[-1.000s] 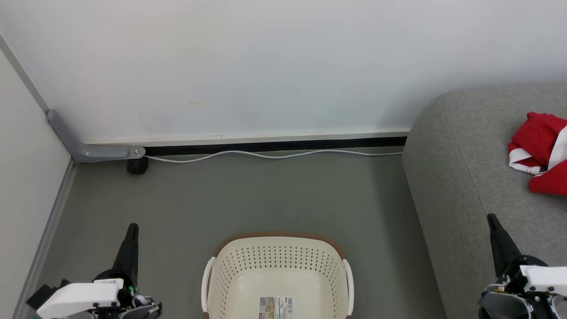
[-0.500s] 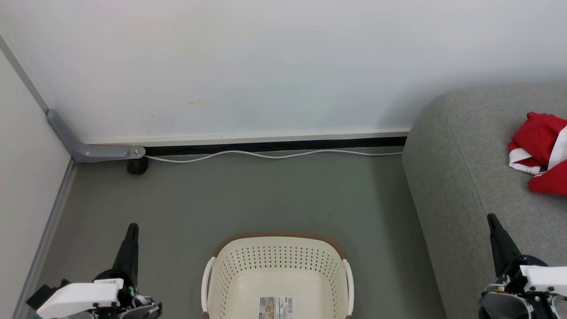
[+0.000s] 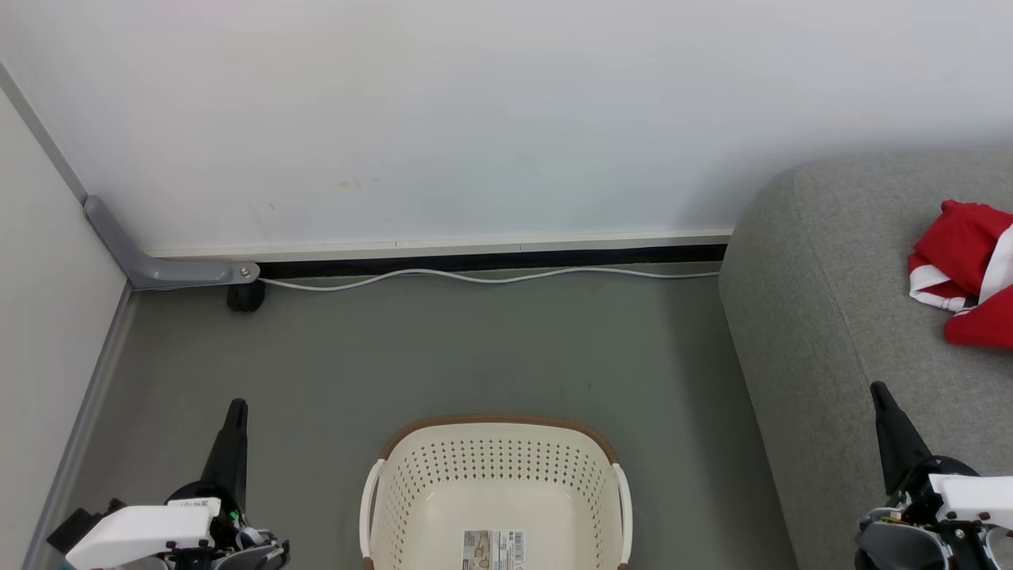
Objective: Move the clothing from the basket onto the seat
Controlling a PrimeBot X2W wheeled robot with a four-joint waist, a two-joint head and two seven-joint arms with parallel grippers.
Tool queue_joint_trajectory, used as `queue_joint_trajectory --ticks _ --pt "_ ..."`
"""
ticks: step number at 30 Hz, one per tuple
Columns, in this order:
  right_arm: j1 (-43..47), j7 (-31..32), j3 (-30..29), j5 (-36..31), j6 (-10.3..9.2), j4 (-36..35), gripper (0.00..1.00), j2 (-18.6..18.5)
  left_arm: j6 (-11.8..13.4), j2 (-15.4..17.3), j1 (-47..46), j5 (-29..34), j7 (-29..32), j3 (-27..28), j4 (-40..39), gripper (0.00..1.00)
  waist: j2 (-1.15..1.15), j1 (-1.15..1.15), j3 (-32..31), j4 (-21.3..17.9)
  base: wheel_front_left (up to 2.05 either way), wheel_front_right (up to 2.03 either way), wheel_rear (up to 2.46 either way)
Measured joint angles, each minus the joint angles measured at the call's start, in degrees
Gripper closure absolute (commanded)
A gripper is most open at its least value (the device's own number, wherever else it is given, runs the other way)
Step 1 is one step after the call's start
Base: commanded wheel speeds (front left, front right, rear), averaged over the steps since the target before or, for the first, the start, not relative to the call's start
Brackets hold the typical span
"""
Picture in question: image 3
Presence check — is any white baseboard strip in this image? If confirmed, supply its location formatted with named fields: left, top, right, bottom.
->
left=146, top=230, right=733, bottom=262

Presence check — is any cream perforated laundry basket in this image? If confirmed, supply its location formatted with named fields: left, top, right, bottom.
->
left=359, top=413, right=634, bottom=570

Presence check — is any paper label in basket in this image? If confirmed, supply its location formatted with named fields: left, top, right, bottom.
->
left=463, top=529, right=525, bottom=570

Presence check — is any black caster wheel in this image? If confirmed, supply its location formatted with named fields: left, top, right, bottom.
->
left=226, top=281, right=267, bottom=313

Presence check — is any grey fabric sofa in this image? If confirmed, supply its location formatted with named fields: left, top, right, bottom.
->
left=718, top=146, right=1013, bottom=570

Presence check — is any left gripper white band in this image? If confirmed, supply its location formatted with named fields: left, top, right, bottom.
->
left=67, top=398, right=249, bottom=570

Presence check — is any grey metal bracket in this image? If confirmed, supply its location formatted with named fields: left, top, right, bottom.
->
left=83, top=196, right=260, bottom=291

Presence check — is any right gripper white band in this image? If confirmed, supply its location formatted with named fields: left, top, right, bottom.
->
left=871, top=382, right=1013, bottom=530

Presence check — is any red garment striped white trim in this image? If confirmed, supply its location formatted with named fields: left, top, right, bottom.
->
left=908, top=199, right=1013, bottom=312

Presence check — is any white floor cable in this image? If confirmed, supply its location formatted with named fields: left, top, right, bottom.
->
left=260, top=267, right=721, bottom=292

